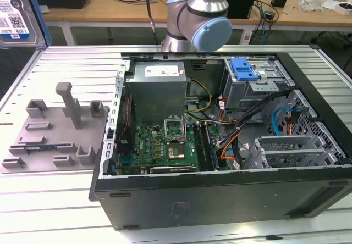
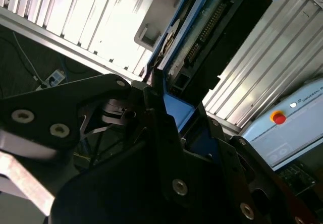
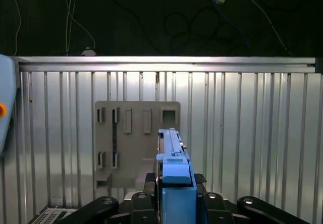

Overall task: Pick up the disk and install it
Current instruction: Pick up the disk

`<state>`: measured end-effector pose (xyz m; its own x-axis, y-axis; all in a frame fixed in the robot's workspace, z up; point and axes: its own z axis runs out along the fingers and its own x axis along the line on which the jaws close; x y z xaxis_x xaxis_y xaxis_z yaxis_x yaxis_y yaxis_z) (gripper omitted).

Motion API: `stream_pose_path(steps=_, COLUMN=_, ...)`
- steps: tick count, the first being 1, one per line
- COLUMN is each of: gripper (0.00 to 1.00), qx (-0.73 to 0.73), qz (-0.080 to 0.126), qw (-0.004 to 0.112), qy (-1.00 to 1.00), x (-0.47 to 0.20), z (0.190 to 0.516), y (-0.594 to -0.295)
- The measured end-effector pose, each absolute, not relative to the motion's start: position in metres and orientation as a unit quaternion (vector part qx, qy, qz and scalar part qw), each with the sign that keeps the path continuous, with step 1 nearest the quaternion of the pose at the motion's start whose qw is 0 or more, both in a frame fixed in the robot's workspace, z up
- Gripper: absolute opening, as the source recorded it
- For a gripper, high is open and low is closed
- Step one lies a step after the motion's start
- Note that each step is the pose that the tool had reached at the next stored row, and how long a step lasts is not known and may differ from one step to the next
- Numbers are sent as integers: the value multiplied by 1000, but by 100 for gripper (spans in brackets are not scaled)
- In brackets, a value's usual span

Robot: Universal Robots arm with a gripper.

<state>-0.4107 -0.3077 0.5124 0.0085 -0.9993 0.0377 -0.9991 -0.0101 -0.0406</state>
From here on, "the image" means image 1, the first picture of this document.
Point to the hard disk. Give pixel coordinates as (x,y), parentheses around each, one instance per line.
(16,13)

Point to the metal disk bay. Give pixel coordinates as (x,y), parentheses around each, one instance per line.
(291,154)

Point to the grey power supply unit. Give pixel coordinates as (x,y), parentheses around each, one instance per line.
(154,95)

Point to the black RAM slot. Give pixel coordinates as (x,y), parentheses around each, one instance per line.
(199,145)

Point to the CPU socket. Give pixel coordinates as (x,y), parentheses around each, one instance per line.
(176,152)

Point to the green motherboard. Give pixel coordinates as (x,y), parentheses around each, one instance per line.
(148,145)

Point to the installed RAM stick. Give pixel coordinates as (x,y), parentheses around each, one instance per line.
(211,147)

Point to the black graphics card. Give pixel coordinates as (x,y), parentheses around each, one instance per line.
(173,169)

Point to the metal optical drive cage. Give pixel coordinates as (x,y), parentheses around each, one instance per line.
(247,93)

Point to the blue drive latch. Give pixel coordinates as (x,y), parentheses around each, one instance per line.
(242,71)

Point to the black PC case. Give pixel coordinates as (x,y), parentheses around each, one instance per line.
(192,200)

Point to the grey parts rack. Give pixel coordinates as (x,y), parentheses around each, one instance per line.
(55,137)

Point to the wooden desk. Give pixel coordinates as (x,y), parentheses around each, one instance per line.
(82,14)

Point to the green RAM stick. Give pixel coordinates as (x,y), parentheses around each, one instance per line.
(41,147)

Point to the black table clip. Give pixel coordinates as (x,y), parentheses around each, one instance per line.
(273,237)

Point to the crumpled white plastic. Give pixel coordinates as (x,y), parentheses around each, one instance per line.
(46,10)

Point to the clear plastic bags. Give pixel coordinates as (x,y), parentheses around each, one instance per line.
(313,2)

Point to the white box black inlay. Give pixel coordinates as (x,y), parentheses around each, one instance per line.
(339,7)

